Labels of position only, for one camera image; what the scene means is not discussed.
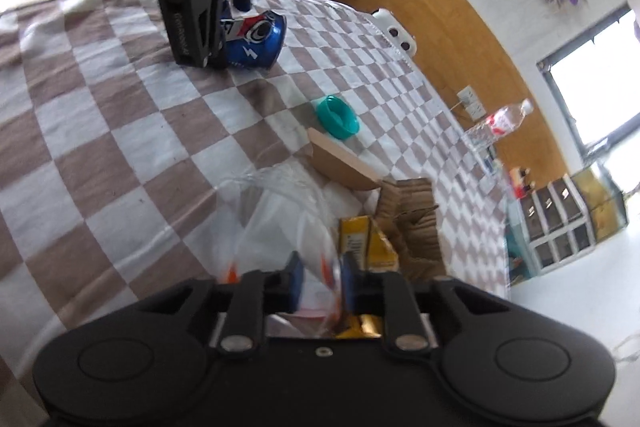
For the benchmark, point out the crushed blue soda can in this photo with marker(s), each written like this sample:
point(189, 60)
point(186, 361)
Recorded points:
point(255, 42)

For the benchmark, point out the dark framed window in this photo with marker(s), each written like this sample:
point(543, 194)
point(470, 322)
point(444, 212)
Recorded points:
point(600, 77)

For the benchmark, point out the brown white checkered cloth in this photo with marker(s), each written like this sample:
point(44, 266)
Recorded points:
point(100, 132)

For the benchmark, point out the flat brown cardboard piece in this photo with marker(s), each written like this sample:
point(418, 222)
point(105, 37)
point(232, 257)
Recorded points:
point(340, 162)

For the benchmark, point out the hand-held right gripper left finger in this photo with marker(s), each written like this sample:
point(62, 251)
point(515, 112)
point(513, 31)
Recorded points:
point(295, 284)

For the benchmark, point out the dark drawer unit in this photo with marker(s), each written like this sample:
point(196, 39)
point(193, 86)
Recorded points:
point(555, 222)

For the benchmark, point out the teal cabinet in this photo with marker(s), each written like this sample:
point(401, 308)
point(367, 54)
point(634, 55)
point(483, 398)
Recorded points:
point(515, 252)

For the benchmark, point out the corrugated cardboard piece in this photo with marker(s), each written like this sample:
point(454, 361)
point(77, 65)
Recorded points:
point(410, 227)

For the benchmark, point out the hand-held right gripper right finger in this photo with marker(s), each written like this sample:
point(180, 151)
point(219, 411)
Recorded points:
point(350, 287)

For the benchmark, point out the glass fish tank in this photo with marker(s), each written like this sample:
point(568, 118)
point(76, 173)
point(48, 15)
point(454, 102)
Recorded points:
point(600, 202)

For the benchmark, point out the clear water bottle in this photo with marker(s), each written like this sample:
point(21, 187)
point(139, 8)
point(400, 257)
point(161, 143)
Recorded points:
point(500, 122)

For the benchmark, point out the clear plastic bag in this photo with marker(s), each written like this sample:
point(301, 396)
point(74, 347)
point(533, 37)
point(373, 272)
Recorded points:
point(280, 217)

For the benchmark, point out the teal plastic lid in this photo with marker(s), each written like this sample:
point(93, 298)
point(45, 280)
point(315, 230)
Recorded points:
point(337, 117)

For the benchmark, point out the white wall socket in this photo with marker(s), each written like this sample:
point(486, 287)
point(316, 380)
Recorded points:
point(476, 109)
point(466, 96)

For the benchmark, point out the yellow carton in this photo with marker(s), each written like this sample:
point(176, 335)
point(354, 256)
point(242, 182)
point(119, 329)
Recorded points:
point(375, 247)

